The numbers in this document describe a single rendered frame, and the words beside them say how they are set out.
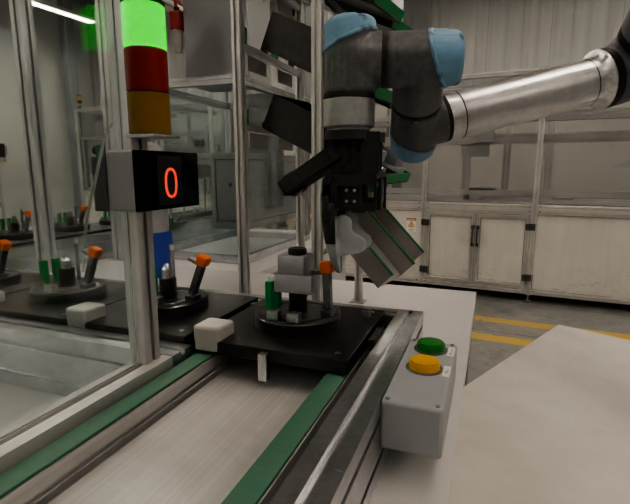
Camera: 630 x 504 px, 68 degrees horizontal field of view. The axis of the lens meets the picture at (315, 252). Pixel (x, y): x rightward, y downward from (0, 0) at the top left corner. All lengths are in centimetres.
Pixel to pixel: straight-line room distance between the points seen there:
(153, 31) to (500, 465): 67
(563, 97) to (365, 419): 59
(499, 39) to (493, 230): 530
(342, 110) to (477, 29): 891
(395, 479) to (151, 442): 28
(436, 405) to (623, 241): 425
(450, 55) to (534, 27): 876
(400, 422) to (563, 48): 895
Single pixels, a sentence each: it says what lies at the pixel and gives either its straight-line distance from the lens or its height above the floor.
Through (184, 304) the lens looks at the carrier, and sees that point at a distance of 84.
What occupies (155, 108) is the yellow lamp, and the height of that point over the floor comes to 129.
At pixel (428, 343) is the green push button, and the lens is 70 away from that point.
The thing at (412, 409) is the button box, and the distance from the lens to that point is 56.
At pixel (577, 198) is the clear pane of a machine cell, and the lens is 467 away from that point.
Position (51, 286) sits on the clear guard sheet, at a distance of 57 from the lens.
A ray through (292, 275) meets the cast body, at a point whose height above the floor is 105.
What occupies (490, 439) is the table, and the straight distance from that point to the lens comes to 72.
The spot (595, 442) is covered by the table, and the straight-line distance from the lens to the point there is 77.
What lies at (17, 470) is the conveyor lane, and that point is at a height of 95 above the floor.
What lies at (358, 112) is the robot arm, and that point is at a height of 130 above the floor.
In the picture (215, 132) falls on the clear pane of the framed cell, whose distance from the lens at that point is 183.
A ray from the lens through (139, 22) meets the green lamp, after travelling 63.
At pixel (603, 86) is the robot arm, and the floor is 135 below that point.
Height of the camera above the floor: 122
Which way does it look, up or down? 10 degrees down
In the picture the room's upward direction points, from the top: straight up
